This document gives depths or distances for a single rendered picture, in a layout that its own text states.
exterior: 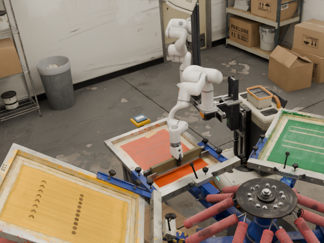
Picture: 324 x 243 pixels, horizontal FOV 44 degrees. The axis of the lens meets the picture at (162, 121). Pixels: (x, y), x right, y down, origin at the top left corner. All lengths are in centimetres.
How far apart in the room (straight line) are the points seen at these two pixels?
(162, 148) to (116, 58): 364
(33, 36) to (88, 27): 82
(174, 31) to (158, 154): 96
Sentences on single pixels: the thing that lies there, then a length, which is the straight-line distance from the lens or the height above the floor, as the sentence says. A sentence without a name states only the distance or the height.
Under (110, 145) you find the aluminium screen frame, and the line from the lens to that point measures 313.
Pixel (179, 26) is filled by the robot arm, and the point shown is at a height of 169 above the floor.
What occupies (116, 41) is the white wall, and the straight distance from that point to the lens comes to 647.
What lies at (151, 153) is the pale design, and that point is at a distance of 304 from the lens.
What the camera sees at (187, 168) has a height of 95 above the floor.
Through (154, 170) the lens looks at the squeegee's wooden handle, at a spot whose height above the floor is 104.
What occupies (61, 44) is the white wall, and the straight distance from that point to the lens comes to 615.
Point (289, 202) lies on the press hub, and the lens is 211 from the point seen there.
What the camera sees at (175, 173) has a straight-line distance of 282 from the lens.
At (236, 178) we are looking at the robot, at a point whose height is 28.
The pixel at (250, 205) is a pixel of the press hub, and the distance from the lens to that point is 207.
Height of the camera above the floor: 271
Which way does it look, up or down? 31 degrees down
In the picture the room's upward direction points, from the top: 5 degrees counter-clockwise
